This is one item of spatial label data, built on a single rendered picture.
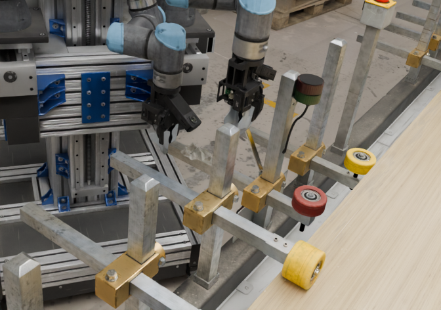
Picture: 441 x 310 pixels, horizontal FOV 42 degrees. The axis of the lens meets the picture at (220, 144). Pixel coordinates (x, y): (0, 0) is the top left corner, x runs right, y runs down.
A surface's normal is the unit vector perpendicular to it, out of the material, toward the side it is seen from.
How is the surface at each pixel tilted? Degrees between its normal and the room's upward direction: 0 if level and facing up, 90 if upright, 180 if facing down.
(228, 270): 0
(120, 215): 0
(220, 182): 90
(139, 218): 90
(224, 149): 90
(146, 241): 90
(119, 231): 0
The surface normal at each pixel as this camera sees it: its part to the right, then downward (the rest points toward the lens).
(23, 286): 0.82, 0.40
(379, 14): -0.57, 0.39
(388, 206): 0.12, -0.83
